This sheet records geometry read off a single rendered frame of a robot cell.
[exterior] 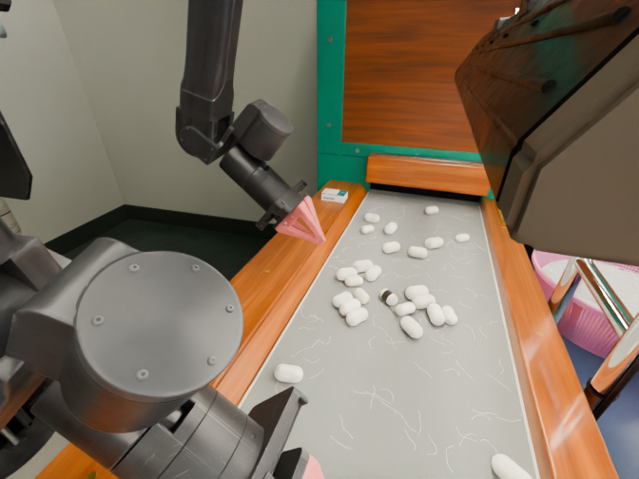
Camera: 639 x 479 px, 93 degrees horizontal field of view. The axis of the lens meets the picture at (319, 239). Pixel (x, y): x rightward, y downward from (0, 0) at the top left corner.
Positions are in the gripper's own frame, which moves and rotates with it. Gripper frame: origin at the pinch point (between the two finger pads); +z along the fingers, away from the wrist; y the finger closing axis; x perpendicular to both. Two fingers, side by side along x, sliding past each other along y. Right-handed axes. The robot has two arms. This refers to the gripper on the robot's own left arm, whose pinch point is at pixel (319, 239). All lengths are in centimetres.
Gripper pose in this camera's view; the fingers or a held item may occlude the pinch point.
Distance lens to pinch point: 50.9
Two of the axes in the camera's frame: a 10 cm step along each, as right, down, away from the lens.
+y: 3.4, -4.8, 8.1
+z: 7.1, 6.9, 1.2
